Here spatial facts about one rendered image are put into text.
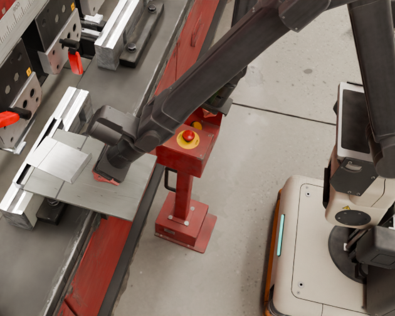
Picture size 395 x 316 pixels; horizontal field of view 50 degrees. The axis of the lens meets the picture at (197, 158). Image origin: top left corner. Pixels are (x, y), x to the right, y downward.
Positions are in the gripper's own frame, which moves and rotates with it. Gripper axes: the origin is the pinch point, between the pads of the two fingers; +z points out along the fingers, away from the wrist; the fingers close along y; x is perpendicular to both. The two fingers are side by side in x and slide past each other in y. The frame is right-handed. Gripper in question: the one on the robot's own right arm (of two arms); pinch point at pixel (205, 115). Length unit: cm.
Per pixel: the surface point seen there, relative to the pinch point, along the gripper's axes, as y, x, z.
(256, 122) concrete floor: -35, -67, 74
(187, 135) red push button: 2.6, 10.5, -0.3
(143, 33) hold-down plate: 30.2, -15.7, -2.7
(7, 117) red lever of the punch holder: 34, 52, -43
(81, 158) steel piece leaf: 24.6, 39.9, -14.5
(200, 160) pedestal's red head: -4.4, 15.3, 1.9
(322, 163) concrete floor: -74, -55, 63
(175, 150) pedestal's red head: 3.7, 15.1, 3.5
